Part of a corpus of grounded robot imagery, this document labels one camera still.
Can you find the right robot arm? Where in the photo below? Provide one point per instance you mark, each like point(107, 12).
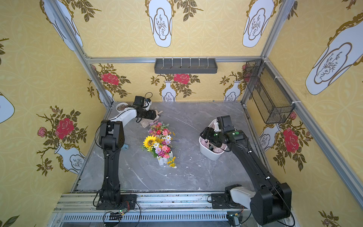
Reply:
point(272, 199)

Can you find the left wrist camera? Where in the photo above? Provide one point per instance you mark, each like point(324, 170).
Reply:
point(143, 102)

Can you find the grey wall shelf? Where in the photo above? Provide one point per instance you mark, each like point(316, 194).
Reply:
point(184, 65)

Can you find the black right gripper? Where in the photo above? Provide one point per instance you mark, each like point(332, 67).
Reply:
point(207, 135)

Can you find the black wire mesh basket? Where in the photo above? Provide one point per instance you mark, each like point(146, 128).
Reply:
point(271, 99)

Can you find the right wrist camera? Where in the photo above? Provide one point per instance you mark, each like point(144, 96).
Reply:
point(224, 124)

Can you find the artificial flower bouquet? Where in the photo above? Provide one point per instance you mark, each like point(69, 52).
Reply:
point(158, 142)

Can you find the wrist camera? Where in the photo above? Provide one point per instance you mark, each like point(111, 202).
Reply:
point(224, 124)
point(143, 102)

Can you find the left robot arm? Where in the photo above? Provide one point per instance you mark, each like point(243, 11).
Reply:
point(111, 141)

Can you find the white plastic storage box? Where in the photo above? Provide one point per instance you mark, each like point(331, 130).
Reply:
point(207, 149)

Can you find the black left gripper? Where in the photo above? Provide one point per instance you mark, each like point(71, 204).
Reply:
point(152, 114)

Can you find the white pot with pebbles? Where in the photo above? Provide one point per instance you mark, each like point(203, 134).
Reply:
point(121, 107)

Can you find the cream umbrella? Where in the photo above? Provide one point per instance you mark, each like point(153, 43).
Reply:
point(147, 122)

